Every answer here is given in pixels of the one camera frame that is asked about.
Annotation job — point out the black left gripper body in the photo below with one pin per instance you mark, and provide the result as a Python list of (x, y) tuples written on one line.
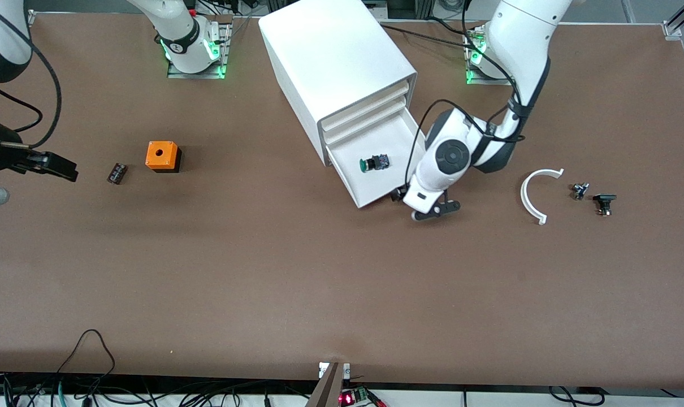
[(399, 195)]

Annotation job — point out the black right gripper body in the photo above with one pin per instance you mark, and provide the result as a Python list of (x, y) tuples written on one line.
[(3, 155)]

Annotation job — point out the green push button switch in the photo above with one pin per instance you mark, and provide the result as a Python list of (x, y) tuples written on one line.
[(375, 163)]

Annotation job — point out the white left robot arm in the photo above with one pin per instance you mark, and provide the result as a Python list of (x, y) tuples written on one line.
[(523, 34)]

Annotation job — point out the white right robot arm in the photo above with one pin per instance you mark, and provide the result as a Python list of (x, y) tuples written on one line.
[(181, 28)]

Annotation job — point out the black cylindrical capacitor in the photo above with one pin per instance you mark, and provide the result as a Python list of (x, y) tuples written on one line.
[(117, 173)]

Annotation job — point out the orange box with hole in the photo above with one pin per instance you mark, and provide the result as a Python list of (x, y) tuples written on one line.
[(160, 155)]

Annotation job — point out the white curved plastic arc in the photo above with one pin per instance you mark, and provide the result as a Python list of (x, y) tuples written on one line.
[(524, 195)]

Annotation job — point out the small silver metal part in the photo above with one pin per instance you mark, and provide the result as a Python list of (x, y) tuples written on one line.
[(579, 191)]

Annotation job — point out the circuit board with red light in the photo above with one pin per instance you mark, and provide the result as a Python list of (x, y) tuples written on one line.
[(347, 398)]

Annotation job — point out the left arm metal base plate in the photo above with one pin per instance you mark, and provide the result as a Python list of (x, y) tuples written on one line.
[(471, 79)]

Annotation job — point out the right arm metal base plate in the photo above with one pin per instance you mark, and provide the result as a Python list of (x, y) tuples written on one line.
[(175, 74)]

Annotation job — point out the small black switch part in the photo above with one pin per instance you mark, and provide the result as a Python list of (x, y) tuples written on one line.
[(604, 199)]

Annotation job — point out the aluminium frame profile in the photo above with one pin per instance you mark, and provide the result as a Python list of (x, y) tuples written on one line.
[(672, 28)]

